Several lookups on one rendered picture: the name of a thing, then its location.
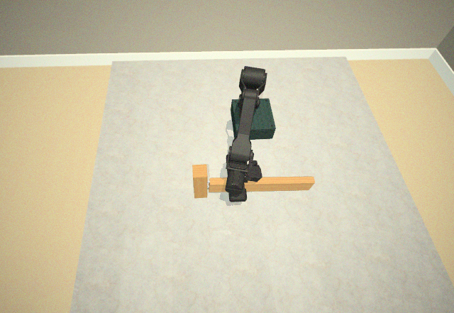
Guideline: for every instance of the wooden post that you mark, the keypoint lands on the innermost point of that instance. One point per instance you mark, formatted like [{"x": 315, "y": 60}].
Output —
[{"x": 200, "y": 181}]

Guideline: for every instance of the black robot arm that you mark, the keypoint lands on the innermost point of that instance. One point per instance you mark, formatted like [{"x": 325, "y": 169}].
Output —
[{"x": 251, "y": 79}]

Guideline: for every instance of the brown wooden board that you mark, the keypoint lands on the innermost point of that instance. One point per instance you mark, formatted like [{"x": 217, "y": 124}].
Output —
[{"x": 266, "y": 184}]

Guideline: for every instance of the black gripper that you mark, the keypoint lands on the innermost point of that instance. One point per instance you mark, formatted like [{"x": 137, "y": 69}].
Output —
[{"x": 238, "y": 197}]

